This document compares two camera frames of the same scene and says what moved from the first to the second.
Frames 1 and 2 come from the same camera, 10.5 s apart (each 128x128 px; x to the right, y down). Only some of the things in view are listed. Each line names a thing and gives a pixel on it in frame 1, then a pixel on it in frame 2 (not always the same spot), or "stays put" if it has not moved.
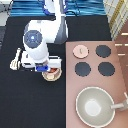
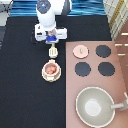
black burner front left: (82, 69) stays put
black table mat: (27, 100) stays put
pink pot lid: (80, 51) stays put
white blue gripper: (53, 62) -> (49, 35)
